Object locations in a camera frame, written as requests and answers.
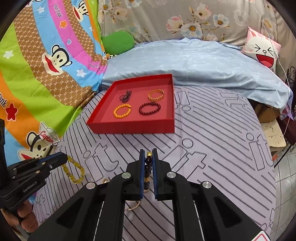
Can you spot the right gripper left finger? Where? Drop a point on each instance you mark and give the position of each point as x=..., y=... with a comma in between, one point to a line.
x=96, y=212

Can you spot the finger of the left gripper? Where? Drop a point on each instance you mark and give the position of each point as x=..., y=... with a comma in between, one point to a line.
x=55, y=160

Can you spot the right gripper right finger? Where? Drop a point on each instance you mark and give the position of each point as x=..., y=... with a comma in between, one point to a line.
x=201, y=211

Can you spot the thin rose gold bangle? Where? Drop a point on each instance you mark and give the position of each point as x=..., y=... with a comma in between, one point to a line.
x=132, y=205

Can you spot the black bead bracelet gold charm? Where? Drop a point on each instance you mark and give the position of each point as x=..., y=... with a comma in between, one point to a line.
x=147, y=170

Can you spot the gold woven bangle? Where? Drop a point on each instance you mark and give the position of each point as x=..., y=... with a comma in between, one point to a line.
x=156, y=95

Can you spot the gold hoop earring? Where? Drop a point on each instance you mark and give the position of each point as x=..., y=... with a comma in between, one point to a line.
x=105, y=181

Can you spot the person's left hand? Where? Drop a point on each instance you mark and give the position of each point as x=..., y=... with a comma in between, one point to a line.
x=29, y=222

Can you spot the striped lilac bed cover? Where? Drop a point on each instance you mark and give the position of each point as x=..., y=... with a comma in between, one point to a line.
x=217, y=138

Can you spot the red shallow tray box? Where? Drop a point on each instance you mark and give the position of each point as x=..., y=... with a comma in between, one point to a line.
x=126, y=109

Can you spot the colourful cartoon monkey blanket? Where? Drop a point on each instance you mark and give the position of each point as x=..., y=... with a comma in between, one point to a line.
x=52, y=63

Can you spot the green plush pillow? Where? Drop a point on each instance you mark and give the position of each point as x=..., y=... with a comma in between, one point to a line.
x=118, y=42

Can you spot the light blue blanket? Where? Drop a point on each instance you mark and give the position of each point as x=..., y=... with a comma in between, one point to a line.
x=193, y=62

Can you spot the pink laughing face cushion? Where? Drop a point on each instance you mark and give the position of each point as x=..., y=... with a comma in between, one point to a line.
x=262, y=49

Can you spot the grey floral bed sheet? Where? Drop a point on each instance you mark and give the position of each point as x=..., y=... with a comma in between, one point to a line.
x=221, y=21

